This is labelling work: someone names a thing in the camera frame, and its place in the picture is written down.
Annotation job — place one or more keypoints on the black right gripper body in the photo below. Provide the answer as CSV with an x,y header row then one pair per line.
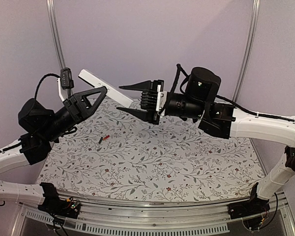
x,y
153,101

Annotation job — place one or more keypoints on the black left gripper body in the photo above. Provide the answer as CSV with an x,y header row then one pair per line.
x,y
71,104

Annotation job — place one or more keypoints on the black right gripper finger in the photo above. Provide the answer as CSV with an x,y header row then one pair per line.
x,y
140,114
139,86

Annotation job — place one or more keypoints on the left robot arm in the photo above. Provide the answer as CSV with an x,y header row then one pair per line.
x,y
44,127

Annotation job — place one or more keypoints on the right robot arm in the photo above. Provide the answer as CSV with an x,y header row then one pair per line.
x,y
193,96

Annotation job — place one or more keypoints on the floral patterned table mat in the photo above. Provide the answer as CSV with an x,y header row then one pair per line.
x,y
173,161

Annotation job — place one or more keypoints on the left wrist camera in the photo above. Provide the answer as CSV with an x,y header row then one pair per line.
x,y
66,80

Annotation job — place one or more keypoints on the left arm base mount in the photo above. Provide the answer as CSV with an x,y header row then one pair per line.
x,y
55,206

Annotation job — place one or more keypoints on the left aluminium corner post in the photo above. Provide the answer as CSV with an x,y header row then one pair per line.
x,y
55,32

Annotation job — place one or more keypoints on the aluminium corner post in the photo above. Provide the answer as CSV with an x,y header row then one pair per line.
x,y
248,48
55,32

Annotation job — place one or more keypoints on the right aluminium corner post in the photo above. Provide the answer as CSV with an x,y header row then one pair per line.
x,y
248,48

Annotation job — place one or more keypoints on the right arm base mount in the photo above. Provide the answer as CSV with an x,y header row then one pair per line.
x,y
252,206

